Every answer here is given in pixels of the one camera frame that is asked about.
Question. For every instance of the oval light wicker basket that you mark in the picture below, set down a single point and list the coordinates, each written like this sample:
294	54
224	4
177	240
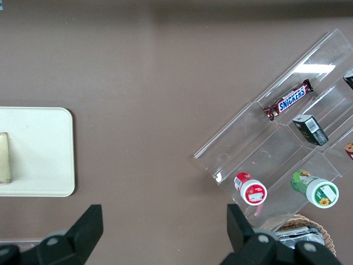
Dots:
326	234

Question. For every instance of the green label white-cap jar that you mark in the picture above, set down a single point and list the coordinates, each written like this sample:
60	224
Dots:
320	191

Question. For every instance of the cookie print snack box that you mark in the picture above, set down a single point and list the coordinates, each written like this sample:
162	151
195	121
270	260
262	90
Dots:
349	150

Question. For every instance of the cream plastic serving tray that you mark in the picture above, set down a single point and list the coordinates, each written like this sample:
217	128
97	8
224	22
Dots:
41	151

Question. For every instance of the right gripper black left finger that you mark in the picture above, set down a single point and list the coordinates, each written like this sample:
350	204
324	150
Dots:
80	237

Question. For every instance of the clear acrylic stepped stand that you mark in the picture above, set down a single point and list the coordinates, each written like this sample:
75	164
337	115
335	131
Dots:
248	138

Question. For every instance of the small black carton box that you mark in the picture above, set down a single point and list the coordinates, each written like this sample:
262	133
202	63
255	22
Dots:
310	129

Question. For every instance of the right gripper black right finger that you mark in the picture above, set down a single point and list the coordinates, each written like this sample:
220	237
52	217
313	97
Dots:
245	243

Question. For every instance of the red label white-cap jar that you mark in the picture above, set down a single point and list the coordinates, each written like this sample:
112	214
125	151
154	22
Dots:
252	191

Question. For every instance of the triangular sandwich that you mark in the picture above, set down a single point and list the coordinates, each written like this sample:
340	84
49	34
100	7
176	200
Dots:
5	157

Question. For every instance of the small black packet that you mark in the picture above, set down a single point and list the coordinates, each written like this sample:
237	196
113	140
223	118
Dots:
349	78

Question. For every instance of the Snickers chocolate bar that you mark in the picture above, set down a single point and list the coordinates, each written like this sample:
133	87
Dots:
289	101

